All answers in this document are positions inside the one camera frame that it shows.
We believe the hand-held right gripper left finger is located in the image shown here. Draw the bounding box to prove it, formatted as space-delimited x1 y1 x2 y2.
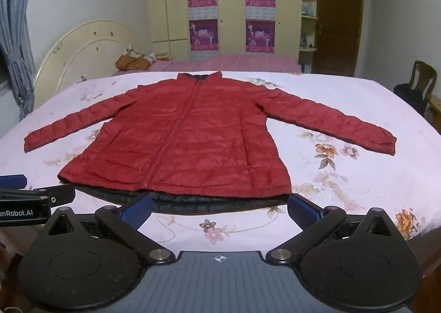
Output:
41 192 176 265

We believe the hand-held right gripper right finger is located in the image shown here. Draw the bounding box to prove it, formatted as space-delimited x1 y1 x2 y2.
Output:
265 193 402 265

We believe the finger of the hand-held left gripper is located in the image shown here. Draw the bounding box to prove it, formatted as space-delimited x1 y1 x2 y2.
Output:
34 184 76 206
0 174 27 191

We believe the red puffer jacket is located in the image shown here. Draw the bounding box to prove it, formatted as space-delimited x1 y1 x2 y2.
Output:
23 71 397 214

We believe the pink floral bedsheet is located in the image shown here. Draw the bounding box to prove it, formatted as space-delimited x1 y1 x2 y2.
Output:
0 72 441 276

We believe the cream round headboard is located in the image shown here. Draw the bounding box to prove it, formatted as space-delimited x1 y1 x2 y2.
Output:
34 20 149 107

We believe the orange brown bag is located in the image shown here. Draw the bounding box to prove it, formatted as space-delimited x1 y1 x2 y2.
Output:
114 45 156 72

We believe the black bag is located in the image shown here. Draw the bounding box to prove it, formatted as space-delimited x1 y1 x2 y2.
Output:
393 83 427 117

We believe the grey blue curtain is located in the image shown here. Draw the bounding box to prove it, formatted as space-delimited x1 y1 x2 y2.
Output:
0 0 39 121

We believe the pink checked bed cover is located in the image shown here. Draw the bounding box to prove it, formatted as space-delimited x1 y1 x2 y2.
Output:
113 54 304 77

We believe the wooden furniture piece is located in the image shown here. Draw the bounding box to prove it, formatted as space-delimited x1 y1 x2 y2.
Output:
426 94 441 126

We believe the wooden chair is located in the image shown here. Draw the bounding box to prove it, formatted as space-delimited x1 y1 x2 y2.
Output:
405 60 438 109

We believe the brown wooden door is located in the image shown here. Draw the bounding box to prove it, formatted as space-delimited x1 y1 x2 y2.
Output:
312 0 365 78

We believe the cream wardrobe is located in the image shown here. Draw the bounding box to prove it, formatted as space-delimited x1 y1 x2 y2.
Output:
143 0 384 62

